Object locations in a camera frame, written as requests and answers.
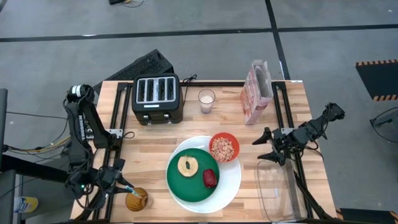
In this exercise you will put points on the clear plastic bin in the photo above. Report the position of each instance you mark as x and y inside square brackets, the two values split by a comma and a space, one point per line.
[273, 193]

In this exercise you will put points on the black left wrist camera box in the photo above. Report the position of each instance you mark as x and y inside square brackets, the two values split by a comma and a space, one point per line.
[118, 164]

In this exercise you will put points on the toasted bagel half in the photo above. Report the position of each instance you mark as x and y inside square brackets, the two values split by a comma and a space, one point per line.
[182, 170]

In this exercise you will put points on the dark grey upright panel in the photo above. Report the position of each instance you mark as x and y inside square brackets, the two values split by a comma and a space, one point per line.
[3, 124]

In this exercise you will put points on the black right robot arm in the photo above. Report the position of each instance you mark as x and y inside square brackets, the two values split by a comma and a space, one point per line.
[314, 127]

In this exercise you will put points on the clear glass with white filling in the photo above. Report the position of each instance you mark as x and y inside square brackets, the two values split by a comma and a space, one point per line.
[206, 101]

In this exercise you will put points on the black diagonal frame strut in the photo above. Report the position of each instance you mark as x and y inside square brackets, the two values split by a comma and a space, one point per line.
[311, 199]

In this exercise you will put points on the green plate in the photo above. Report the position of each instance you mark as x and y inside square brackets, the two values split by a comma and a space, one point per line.
[189, 189]

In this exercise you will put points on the red apple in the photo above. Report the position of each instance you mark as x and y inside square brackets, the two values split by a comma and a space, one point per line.
[210, 179]

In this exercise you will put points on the orange bowl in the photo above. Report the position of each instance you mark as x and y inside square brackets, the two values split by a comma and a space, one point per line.
[235, 140]

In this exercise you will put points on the amber glass jar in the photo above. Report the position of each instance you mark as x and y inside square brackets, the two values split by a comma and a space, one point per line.
[138, 203]

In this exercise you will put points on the pink strawberry yogurt cereal box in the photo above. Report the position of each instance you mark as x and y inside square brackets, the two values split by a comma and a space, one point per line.
[253, 99]

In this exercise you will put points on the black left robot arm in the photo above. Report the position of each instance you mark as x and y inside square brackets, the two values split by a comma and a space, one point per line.
[82, 124]

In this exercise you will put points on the dark grey box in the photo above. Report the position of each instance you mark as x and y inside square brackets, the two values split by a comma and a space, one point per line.
[6, 202]

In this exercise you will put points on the person's shoe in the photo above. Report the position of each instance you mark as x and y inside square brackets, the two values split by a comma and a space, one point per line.
[26, 204]

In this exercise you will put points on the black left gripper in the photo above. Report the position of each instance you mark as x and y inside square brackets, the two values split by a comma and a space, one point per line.
[111, 180]

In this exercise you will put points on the white round placemat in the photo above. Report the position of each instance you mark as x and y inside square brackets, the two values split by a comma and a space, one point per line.
[230, 186]

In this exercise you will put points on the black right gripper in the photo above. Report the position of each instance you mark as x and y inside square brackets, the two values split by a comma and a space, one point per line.
[284, 141]

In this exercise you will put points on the pink and tan cereal rings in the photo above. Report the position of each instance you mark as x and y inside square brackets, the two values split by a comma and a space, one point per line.
[222, 149]

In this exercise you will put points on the black toaster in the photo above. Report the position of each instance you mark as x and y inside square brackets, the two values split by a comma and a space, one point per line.
[157, 109]

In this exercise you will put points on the black keyboard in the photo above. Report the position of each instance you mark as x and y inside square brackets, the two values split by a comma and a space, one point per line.
[146, 65]

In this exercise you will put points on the black hazard striped floor mat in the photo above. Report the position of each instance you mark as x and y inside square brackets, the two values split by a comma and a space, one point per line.
[367, 217]
[379, 81]

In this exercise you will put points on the black floor beam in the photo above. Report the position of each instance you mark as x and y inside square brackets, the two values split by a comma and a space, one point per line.
[31, 168]

